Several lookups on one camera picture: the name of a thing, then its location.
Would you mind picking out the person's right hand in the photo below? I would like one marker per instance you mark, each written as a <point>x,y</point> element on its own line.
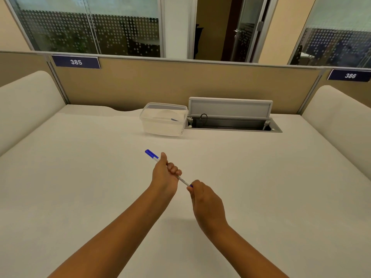
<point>207,204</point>

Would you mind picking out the person's left hand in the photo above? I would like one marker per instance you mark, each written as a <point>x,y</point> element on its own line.
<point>163,178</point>

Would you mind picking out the person's right fingers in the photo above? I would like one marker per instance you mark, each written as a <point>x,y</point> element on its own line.
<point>194,186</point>

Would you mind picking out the person's left thumb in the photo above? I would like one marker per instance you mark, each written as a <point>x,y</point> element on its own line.
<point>163,158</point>

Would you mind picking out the blue capped ballpoint pen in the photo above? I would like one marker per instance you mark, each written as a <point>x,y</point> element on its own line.
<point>154,156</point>

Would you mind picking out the person's left forearm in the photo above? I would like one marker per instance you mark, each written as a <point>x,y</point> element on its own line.
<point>118,238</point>

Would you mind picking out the person's right forearm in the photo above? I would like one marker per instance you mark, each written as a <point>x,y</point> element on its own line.
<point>246,253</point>

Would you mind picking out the clear plastic storage container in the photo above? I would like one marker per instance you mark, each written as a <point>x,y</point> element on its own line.
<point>163,120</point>

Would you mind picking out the beige desk partition panel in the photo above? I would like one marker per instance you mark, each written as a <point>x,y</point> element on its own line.
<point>179,83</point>

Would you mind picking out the blue desk number label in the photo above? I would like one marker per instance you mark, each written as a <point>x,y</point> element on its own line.
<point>76,61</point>
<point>349,75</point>

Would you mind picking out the white side divider panel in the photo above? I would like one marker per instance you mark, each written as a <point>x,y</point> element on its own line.
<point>340,124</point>
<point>26,107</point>

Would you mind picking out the frosted dotted glass window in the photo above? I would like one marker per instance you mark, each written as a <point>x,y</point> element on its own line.
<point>333,31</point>

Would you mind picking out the frosted dotted glass wall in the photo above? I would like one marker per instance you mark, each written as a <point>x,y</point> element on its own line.
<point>87,26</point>

